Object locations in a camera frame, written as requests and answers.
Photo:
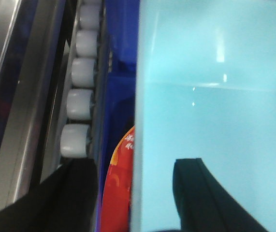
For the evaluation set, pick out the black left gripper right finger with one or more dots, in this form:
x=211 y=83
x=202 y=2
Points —
x=203 y=205

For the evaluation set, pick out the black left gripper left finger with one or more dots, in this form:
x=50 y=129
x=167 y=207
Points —
x=64 y=202

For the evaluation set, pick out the light blue plastic bin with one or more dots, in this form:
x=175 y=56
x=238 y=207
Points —
x=206 y=88

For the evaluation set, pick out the white conveyor roller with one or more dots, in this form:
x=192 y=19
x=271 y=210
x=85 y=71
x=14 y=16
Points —
x=86 y=43
x=79 y=104
x=74 y=140
x=89 y=17
x=83 y=72

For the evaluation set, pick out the red snack package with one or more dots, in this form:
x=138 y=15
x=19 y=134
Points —
x=116 y=201

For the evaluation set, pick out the stainless steel shelf rack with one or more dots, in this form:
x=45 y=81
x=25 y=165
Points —
x=37 y=49

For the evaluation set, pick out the dark blue storage crate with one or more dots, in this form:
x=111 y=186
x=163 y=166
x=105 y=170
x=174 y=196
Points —
x=115 y=86

